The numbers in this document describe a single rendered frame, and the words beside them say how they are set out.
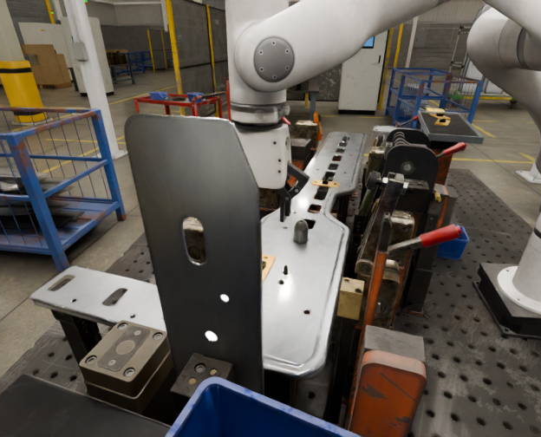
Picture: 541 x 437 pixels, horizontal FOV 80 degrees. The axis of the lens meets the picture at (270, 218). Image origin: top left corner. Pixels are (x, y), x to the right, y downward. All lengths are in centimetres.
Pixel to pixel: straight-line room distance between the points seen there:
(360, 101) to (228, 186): 743
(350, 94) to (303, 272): 709
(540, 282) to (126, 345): 97
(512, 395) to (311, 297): 55
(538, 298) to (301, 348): 76
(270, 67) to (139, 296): 43
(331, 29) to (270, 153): 19
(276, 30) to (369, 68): 721
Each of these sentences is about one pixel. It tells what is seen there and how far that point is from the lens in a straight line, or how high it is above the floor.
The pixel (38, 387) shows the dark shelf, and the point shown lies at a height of 103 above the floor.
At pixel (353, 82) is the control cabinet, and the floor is 65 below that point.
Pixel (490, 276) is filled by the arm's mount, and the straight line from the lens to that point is 117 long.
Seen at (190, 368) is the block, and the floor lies 108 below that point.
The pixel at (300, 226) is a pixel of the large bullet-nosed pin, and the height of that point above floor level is 104.
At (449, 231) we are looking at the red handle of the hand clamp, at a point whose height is 114.
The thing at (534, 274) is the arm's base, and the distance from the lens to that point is 108.
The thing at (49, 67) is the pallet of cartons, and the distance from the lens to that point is 1414.
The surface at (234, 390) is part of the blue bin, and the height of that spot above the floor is 116.
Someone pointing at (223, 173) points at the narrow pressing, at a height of 130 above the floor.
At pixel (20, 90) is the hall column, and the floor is 62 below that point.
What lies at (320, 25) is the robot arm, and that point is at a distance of 42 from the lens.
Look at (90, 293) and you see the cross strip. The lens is 66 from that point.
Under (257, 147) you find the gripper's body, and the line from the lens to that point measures 51.
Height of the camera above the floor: 139
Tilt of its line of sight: 28 degrees down
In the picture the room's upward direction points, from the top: straight up
